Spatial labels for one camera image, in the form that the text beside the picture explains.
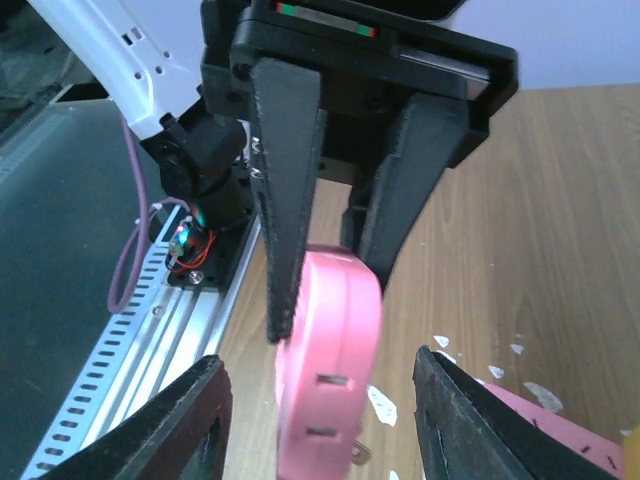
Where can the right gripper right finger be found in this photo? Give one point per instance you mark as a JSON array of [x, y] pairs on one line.
[[465, 432]]

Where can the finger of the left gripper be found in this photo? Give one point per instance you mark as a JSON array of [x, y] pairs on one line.
[[287, 125]]

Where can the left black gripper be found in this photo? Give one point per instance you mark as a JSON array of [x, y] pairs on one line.
[[371, 56]]

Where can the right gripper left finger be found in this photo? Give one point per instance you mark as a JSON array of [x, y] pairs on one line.
[[181, 433]]

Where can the pink triangular power socket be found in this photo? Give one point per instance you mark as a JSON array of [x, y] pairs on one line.
[[597, 450]]

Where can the pink plug adapter block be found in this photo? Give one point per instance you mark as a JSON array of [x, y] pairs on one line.
[[323, 369]]

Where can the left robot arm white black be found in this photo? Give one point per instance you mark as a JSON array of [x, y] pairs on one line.
[[147, 55]]

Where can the yellow cube socket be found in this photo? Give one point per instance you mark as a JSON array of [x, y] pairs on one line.
[[631, 454]]

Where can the aluminium front rail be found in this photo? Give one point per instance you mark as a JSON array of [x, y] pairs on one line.
[[192, 324]]

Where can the slotted grey cable duct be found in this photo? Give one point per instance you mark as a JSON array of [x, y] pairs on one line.
[[79, 410]]

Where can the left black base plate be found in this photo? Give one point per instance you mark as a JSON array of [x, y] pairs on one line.
[[198, 257]]

